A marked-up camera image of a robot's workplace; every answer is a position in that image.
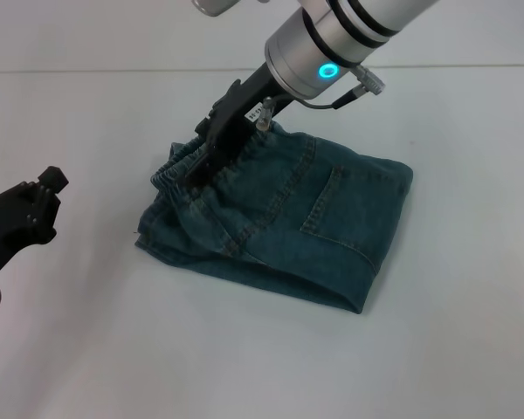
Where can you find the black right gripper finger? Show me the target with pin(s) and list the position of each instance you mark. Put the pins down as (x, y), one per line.
(209, 168)

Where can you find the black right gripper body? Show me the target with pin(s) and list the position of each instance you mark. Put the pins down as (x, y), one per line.
(240, 113)

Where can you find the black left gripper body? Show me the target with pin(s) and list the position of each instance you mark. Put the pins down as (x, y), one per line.
(13, 218)

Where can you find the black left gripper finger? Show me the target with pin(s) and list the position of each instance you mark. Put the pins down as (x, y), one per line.
(54, 180)

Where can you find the blue denim shorts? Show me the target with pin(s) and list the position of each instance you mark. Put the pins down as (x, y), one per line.
(288, 227)

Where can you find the clear ethernet plug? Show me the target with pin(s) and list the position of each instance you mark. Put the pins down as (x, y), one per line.
(265, 115)
(371, 80)

